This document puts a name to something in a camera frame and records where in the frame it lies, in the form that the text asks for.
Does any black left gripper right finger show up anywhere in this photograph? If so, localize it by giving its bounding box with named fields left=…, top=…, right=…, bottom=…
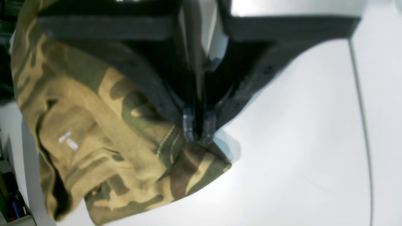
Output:
left=202, top=16, right=360, bottom=143

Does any camouflage T-shirt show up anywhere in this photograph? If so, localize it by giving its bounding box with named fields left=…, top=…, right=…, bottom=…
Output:
left=11, top=0, right=231, bottom=226

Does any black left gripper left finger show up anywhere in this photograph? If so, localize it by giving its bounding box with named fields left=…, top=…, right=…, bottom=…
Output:
left=39, top=13, right=198, bottom=142

